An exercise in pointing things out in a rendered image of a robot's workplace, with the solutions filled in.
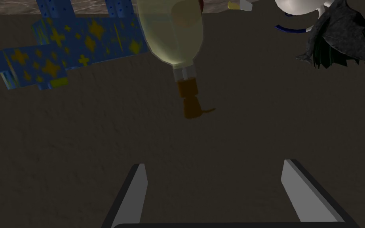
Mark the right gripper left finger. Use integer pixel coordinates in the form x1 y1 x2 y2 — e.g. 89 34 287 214
101 163 148 228

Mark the blue box with yellow stars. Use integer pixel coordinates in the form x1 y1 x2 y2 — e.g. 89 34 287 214
0 0 149 91

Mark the white mug with blue stripe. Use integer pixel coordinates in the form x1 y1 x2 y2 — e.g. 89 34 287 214
274 0 335 34

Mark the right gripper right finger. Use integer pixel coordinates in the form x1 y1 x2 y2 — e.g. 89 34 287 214
280 159 357 226

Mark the black ragged lump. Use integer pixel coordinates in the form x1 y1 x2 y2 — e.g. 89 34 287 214
295 0 365 69

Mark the small yellow and white object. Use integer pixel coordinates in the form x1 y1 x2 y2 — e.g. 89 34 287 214
227 0 253 12

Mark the pale yellow bottle brown cap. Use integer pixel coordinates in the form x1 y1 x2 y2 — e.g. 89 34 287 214
136 0 216 120

